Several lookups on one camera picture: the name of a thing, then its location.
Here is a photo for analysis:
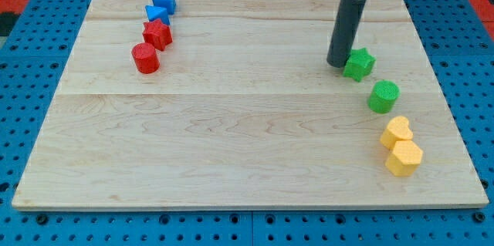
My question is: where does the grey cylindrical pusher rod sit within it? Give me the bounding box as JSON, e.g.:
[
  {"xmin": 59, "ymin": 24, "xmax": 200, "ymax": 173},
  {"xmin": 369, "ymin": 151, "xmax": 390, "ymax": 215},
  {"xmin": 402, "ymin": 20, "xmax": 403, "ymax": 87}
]
[{"xmin": 327, "ymin": 0, "xmax": 367, "ymax": 68}]

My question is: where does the yellow heart block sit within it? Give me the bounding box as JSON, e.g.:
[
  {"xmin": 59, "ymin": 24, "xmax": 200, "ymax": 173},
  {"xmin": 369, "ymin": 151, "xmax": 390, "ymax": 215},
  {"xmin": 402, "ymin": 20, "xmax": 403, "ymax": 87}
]
[{"xmin": 380, "ymin": 116, "xmax": 414, "ymax": 150}]

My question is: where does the green star block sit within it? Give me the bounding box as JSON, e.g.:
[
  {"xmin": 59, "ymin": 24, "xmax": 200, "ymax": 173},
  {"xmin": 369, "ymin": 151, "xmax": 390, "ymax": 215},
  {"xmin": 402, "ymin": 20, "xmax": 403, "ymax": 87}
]
[{"xmin": 343, "ymin": 48, "xmax": 376, "ymax": 82}]

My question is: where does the green cylinder block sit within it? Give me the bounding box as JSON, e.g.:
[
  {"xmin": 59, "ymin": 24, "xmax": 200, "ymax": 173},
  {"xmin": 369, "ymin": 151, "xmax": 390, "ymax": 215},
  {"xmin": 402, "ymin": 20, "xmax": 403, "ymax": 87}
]
[{"xmin": 367, "ymin": 80, "xmax": 401, "ymax": 113}]

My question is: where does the light wooden board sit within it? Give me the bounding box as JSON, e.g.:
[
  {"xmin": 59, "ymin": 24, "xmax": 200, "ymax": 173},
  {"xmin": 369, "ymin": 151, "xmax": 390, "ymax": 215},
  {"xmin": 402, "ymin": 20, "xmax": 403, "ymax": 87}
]
[{"xmin": 12, "ymin": 0, "xmax": 489, "ymax": 211}]

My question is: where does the yellow hexagon block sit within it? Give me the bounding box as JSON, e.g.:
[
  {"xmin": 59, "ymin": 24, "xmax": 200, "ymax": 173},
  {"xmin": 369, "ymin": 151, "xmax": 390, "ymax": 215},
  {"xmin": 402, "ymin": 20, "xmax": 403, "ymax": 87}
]
[{"xmin": 384, "ymin": 140, "xmax": 424, "ymax": 177}]

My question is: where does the red star block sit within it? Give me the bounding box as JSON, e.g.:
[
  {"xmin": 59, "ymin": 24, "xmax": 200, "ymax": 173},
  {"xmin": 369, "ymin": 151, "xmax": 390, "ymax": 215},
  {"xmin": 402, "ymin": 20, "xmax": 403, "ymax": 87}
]
[{"xmin": 142, "ymin": 19, "xmax": 173, "ymax": 51}]

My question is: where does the blue triangle block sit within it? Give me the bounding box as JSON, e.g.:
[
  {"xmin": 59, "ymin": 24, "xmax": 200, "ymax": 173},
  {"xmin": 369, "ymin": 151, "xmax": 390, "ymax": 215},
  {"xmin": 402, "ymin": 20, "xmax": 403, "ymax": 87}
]
[{"xmin": 145, "ymin": 5, "xmax": 171, "ymax": 25}]

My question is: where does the red cylinder block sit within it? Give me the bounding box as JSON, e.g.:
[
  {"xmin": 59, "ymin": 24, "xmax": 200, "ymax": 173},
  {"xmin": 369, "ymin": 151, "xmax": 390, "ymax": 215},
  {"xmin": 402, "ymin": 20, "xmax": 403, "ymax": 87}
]
[{"xmin": 131, "ymin": 42, "xmax": 160, "ymax": 74}]

